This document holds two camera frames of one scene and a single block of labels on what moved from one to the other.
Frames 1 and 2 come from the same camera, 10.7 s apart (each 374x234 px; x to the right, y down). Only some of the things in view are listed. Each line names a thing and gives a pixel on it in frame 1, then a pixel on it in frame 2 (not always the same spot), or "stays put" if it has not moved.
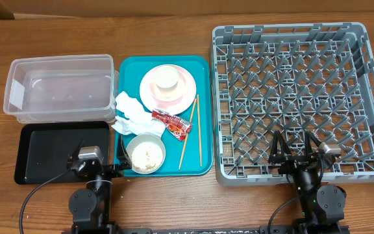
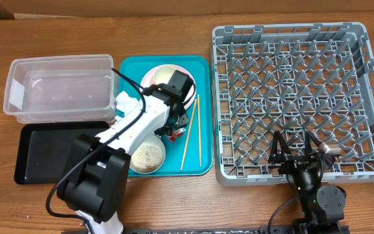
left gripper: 123,161 to 184,120
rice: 147,156 stays put
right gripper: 293,160 stays put
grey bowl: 146,153 stays put
